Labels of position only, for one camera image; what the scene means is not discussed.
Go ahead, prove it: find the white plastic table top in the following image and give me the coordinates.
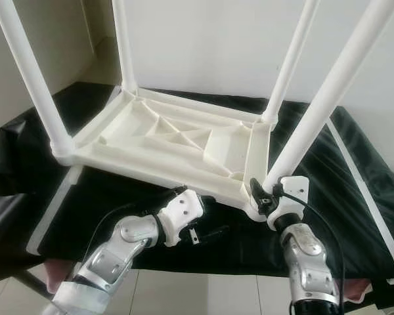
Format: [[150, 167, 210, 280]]
[[53, 85, 278, 221]]

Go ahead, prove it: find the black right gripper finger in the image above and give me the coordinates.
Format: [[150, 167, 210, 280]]
[[249, 177, 269, 213]]

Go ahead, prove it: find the black table frame leg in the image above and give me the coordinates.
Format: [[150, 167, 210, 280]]
[[16, 266, 56, 296]]

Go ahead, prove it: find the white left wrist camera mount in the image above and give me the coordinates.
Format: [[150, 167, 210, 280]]
[[158, 189, 206, 247]]

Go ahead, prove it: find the pink fabric item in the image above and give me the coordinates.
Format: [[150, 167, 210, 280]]
[[343, 279, 382, 304]]

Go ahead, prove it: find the white plastic table leg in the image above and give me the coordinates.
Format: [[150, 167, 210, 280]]
[[0, 0, 76, 165], [112, 0, 139, 94], [261, 0, 321, 125], [263, 0, 394, 192]]

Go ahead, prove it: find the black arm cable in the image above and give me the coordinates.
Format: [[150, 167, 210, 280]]
[[279, 187, 347, 306], [92, 186, 188, 263]]

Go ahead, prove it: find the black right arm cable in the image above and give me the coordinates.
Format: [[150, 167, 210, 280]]
[[279, 187, 347, 306]]

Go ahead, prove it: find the black table cloth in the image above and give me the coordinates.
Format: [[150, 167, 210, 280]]
[[0, 82, 394, 289]]

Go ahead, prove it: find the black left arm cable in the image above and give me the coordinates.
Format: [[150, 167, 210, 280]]
[[92, 186, 188, 263]]

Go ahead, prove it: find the pink rounded object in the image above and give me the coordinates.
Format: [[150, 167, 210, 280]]
[[45, 259, 73, 293]]

